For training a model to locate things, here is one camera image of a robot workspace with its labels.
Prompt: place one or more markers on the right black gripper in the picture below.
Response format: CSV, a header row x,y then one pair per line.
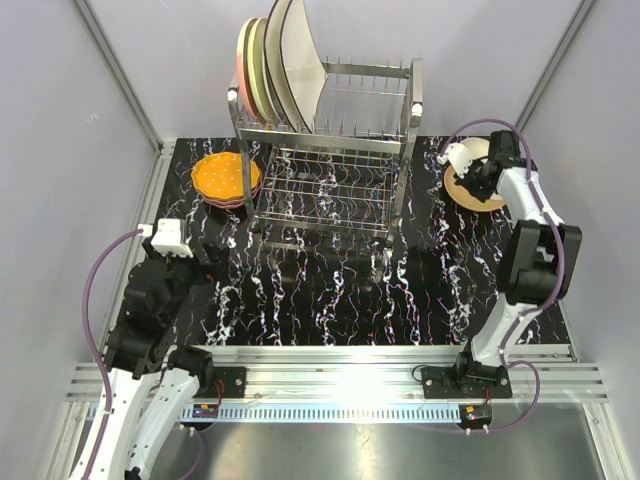
x,y
482,196

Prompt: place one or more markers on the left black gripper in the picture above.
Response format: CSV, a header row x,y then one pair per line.
x,y
218,257

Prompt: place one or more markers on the tan round plate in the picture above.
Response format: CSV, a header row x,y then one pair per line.
x,y
464,199

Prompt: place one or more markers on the orange polka dot plate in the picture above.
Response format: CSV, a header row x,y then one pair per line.
x,y
219,176

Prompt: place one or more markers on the white square plate black rim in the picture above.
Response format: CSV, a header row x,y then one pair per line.
x,y
304,71

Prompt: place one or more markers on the cream round plate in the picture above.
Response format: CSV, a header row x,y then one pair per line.
x,y
478,148

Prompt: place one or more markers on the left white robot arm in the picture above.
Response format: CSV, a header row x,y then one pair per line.
x,y
147,379

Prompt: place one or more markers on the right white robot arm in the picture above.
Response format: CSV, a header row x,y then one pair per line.
x,y
537,264

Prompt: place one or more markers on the steel two-tier dish rack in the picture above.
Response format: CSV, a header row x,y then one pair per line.
x,y
349,176

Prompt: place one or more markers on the black marble pattern mat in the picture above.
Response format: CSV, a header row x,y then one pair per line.
x,y
437,286

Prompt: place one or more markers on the pink and cream plate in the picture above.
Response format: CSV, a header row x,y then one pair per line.
x,y
242,68

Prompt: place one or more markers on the pale green round plate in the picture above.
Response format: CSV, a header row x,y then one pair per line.
x,y
256,70

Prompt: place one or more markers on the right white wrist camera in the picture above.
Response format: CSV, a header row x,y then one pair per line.
x,y
459,157

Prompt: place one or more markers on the left aluminium frame post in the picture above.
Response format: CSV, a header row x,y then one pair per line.
x,y
108,55

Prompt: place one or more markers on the aluminium frame post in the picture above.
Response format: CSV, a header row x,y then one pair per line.
x,y
108,55
559,54

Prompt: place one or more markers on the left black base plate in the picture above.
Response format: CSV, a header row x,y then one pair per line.
x,y
231,379

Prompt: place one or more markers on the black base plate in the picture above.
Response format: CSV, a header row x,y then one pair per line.
x,y
231,379
449,383

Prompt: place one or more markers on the aluminium mounting rail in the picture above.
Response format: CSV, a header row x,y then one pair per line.
x,y
388,374

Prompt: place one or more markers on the slotted white cable duct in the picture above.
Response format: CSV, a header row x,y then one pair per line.
x,y
322,413

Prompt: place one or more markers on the right aluminium frame post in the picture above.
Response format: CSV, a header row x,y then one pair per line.
x,y
559,54

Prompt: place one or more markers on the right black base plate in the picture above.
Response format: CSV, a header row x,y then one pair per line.
x,y
449,383

